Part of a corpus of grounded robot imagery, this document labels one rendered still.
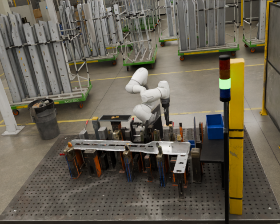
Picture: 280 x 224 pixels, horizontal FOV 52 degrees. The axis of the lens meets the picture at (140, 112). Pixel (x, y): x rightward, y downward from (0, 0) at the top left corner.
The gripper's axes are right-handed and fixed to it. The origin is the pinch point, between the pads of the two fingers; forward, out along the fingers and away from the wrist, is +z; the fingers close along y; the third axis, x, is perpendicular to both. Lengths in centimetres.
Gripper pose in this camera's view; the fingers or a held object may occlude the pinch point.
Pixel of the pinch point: (167, 121)
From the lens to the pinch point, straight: 280.4
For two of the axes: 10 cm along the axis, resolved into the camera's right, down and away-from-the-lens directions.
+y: -2.6, 4.4, -8.6
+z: 1.4, 9.0, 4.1
